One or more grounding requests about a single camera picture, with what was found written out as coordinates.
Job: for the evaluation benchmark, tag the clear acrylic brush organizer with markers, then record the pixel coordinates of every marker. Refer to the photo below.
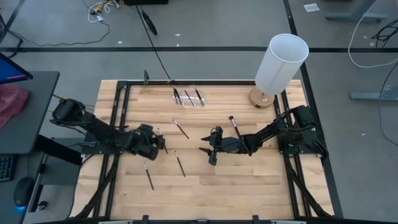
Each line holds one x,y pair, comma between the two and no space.
181,94

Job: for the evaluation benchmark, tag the backlit computer keyboard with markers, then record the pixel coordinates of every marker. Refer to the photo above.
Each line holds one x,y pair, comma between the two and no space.
6,168

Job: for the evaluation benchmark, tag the black computer mouse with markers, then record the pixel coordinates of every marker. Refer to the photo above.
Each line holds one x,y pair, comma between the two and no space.
23,191

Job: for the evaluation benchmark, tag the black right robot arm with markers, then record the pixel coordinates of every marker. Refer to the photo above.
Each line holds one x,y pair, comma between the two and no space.
270,129

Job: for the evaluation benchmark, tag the silver aluminium extrusion post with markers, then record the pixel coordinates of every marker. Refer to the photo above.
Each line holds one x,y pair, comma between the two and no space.
115,222
287,222

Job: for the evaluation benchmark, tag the grey desk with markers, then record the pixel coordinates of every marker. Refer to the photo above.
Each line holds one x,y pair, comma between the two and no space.
31,118

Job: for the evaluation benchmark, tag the silver desk pole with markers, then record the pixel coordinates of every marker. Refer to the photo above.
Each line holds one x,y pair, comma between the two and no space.
38,183

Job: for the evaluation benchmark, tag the computer monitor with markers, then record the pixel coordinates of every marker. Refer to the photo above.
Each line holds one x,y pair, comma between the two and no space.
9,71

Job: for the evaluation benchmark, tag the white paper label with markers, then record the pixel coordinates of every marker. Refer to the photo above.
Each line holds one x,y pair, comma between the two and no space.
311,7

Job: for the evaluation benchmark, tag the black box on floor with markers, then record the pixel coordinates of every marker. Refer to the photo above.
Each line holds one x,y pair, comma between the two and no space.
146,2

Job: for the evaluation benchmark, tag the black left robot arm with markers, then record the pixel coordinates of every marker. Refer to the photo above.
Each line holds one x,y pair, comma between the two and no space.
99,130

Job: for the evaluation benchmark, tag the grey desk foot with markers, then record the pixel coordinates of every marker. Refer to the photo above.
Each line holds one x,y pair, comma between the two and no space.
373,96
354,15

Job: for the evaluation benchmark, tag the black desk crossbar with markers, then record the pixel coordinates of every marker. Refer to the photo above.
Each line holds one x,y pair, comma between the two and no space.
56,149

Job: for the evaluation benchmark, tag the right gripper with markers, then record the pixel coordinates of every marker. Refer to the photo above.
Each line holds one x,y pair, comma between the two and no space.
230,145

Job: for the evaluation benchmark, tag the white shade wooden base lamp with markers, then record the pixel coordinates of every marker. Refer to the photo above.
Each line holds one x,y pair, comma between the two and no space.
280,62

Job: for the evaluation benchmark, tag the large round head makeup brush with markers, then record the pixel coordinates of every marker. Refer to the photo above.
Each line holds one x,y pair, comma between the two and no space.
234,124

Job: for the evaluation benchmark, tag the pink plastic bag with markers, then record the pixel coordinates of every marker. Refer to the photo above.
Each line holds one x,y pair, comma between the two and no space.
11,102

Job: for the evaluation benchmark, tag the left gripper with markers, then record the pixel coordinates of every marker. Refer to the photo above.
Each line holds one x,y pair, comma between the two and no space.
144,141

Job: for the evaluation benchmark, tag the black aluminium table frame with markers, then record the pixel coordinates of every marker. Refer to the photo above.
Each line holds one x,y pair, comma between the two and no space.
217,82

